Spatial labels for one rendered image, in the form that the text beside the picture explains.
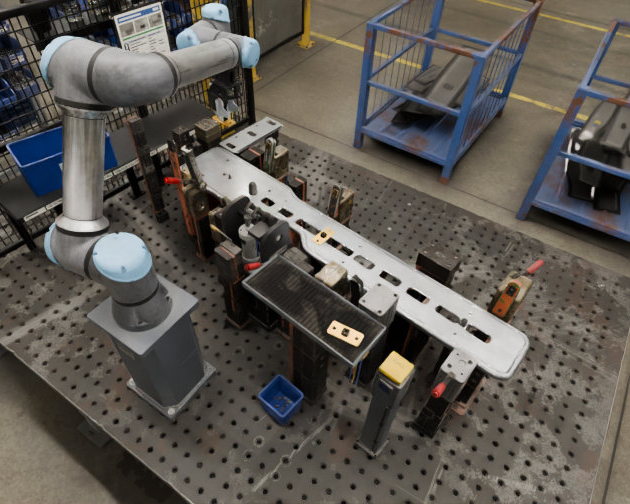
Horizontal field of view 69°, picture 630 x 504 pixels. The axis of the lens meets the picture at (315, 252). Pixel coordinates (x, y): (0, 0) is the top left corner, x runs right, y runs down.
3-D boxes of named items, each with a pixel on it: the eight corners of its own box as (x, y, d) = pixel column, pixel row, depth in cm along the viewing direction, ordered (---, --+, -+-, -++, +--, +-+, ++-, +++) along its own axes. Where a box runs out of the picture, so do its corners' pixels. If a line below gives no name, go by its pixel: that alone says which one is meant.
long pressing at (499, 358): (537, 334, 134) (539, 331, 133) (503, 389, 122) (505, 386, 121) (218, 146, 192) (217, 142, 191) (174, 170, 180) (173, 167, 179)
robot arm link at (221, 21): (193, 9, 128) (210, -1, 133) (199, 48, 136) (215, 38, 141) (217, 15, 126) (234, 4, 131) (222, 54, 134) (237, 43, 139)
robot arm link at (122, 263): (137, 311, 110) (121, 274, 100) (93, 291, 113) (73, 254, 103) (168, 276, 117) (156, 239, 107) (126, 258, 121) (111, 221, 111)
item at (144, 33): (177, 75, 200) (162, -2, 177) (132, 94, 188) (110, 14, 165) (174, 73, 201) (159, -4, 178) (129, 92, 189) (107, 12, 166)
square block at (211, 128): (229, 190, 217) (220, 123, 191) (216, 198, 213) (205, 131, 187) (218, 183, 221) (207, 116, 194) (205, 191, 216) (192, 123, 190)
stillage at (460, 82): (419, 87, 434) (443, -26, 364) (502, 115, 404) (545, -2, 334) (352, 146, 365) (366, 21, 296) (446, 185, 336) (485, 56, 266)
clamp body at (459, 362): (451, 418, 146) (486, 360, 120) (433, 445, 140) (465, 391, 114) (425, 399, 150) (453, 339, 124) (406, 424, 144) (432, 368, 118)
